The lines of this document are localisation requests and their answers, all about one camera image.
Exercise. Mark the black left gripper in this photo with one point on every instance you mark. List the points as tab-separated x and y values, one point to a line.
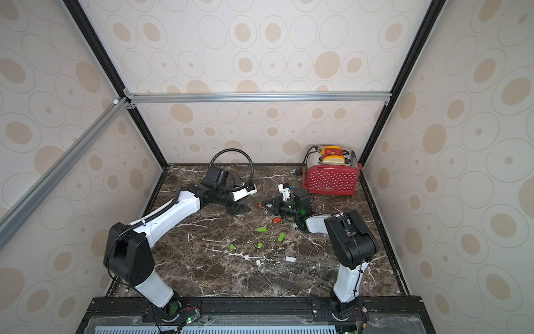
236	208

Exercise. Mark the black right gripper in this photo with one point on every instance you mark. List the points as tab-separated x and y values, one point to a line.
279	207

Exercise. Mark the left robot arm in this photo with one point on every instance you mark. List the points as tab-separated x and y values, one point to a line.
128	254

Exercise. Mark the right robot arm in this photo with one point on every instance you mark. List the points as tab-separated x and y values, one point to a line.
352	241

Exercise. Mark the red polka dot toaster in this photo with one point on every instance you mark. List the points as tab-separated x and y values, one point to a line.
330	170

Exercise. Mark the silver aluminium crossbar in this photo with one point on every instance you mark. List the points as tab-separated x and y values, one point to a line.
138	98

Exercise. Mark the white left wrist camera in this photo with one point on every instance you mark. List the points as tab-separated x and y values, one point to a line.
242	193

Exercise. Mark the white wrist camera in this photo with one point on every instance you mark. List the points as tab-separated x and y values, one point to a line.
242	193
285	190

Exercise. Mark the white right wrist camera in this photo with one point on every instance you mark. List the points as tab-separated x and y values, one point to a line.
285	190

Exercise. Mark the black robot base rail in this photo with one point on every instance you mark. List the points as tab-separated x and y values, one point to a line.
397	314

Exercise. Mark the silver aluminium side rail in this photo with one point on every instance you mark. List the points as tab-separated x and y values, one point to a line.
15	217

